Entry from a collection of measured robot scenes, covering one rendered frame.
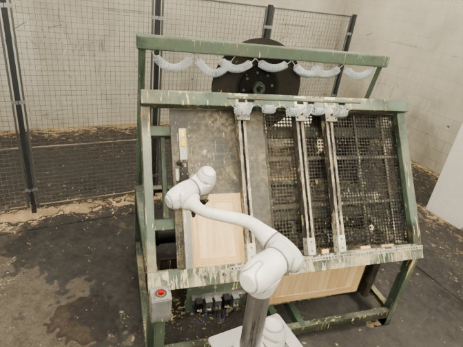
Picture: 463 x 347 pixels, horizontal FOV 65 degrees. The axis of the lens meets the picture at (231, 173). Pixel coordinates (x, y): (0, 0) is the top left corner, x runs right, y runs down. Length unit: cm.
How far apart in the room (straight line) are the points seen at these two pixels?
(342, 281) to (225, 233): 135
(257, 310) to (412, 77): 670
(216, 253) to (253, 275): 107
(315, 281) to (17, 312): 248
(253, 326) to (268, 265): 36
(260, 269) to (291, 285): 172
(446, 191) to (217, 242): 408
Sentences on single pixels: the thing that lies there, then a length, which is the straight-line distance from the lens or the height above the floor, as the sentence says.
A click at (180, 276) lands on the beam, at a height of 88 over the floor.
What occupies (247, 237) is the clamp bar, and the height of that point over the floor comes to 106.
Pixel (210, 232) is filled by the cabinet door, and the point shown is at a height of 107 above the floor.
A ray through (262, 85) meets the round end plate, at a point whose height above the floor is 188.
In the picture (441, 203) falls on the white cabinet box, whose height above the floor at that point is 21.
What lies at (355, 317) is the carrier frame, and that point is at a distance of 356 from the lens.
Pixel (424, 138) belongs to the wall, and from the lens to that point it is 774.
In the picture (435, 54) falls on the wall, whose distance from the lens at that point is 769.
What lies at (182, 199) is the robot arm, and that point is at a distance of 176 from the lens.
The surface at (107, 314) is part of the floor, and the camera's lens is 347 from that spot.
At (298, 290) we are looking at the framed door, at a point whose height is 37.
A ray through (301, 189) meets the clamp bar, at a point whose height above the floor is 130.
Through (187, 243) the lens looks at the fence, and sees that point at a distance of 248.
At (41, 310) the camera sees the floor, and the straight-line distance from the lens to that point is 361.
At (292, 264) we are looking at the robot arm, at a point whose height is 155.
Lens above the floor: 258
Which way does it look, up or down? 27 degrees down
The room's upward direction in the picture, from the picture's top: 8 degrees clockwise
